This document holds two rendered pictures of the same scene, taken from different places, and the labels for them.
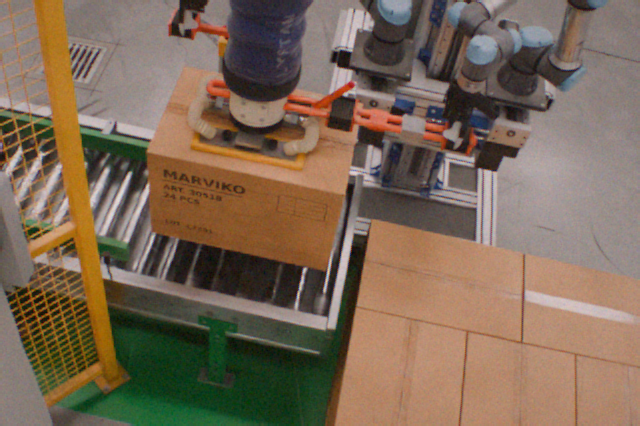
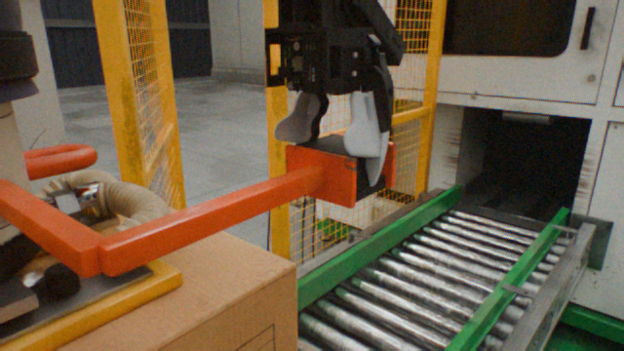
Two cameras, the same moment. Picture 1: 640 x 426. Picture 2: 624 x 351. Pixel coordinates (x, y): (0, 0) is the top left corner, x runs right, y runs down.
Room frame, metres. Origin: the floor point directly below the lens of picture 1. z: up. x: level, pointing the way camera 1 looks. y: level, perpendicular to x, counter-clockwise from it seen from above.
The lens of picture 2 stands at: (2.19, 0.18, 1.35)
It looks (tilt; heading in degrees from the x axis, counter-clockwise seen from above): 19 degrees down; 130
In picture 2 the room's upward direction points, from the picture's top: straight up
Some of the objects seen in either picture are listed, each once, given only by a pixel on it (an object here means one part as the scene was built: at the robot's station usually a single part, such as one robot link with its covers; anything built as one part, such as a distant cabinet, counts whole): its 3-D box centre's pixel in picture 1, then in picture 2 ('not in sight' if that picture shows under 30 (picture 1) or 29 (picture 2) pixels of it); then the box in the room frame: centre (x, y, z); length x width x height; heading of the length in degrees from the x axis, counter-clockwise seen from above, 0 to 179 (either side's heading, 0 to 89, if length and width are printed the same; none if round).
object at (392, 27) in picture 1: (391, 14); not in sight; (2.23, -0.11, 1.20); 0.13 x 0.12 x 0.14; 35
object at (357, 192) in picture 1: (346, 249); not in sight; (1.66, -0.13, 0.58); 0.70 x 0.03 x 0.06; 179
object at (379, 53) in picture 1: (386, 41); not in sight; (2.22, -0.12, 1.09); 0.15 x 0.15 x 0.10
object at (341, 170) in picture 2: (184, 24); (340, 166); (1.94, 0.54, 1.21); 0.09 x 0.08 x 0.05; 0
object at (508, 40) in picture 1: (497, 42); not in sight; (1.77, -0.39, 1.51); 0.11 x 0.11 x 0.08; 50
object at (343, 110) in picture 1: (341, 112); not in sight; (1.68, -0.01, 1.21); 0.10 x 0.08 x 0.06; 0
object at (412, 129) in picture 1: (412, 129); not in sight; (1.68, -0.23, 1.21); 0.07 x 0.07 x 0.04; 0
